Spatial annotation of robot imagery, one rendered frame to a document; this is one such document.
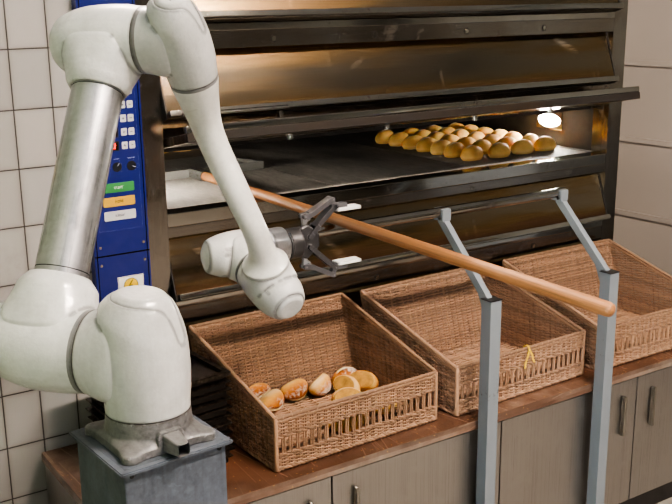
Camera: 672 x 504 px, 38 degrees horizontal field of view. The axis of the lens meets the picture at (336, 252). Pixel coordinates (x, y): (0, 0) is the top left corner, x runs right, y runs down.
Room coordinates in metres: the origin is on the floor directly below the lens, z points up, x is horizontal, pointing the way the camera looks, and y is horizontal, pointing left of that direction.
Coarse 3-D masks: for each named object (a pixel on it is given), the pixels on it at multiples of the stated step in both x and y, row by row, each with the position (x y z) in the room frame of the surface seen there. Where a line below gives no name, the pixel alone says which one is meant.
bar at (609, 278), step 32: (544, 192) 3.00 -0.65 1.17; (384, 224) 2.66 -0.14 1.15; (448, 224) 2.76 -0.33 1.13; (576, 224) 2.98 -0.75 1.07; (480, 288) 2.63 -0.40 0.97; (608, 288) 2.85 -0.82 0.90; (608, 320) 2.85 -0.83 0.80; (480, 352) 2.61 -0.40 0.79; (608, 352) 2.85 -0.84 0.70; (480, 384) 2.61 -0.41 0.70; (608, 384) 2.86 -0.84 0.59; (480, 416) 2.60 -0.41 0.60; (608, 416) 2.86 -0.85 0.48; (480, 448) 2.60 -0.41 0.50; (480, 480) 2.60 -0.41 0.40
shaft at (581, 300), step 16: (208, 176) 3.15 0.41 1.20; (256, 192) 2.89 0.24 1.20; (288, 208) 2.74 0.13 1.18; (304, 208) 2.67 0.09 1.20; (336, 224) 2.54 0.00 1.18; (352, 224) 2.47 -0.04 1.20; (368, 224) 2.44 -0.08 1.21; (384, 240) 2.36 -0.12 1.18; (400, 240) 2.31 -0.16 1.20; (416, 240) 2.27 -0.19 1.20; (432, 256) 2.21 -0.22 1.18; (448, 256) 2.16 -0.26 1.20; (464, 256) 2.13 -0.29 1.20; (480, 272) 2.07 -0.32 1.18; (496, 272) 2.03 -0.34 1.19; (512, 272) 2.00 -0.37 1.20; (528, 288) 1.95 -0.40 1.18; (544, 288) 1.91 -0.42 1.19; (560, 288) 1.88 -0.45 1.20; (576, 304) 1.84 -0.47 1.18; (592, 304) 1.81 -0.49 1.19; (608, 304) 1.78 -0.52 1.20
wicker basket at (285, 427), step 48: (192, 336) 2.68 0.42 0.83; (240, 336) 2.77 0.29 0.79; (336, 336) 2.94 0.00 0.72; (240, 384) 2.45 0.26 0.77; (384, 384) 2.82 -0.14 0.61; (432, 384) 2.62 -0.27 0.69; (240, 432) 2.46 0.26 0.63; (288, 432) 2.33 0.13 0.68; (336, 432) 2.53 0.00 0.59; (384, 432) 2.51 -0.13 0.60
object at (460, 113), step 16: (592, 96) 3.44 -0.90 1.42; (608, 96) 3.48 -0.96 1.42; (624, 96) 3.52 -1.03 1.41; (416, 112) 3.01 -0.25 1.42; (432, 112) 3.04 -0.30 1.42; (448, 112) 3.08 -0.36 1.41; (464, 112) 3.11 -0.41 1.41; (480, 112) 3.15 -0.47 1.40; (496, 112) 3.19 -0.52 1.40; (512, 112) 3.37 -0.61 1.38; (256, 128) 2.70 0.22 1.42; (272, 128) 2.73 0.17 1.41; (288, 128) 2.75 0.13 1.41; (304, 128) 2.78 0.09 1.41; (320, 128) 2.81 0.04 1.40; (336, 128) 2.85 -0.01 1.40; (352, 128) 3.01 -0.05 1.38; (176, 144) 2.64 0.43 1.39; (192, 144) 2.71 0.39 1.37
